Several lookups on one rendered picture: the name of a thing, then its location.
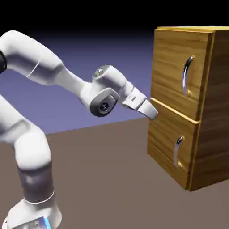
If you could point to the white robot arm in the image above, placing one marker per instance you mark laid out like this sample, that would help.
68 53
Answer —
44 64

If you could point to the light wood cabinet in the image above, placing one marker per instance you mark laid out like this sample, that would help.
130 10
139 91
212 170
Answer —
212 114

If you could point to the short wood cabinet door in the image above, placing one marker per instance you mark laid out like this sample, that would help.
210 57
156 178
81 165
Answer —
166 143

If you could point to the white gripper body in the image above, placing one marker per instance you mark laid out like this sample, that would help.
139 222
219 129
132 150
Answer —
148 109

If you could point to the tall wood cabinet door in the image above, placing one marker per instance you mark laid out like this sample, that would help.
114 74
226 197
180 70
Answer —
171 71

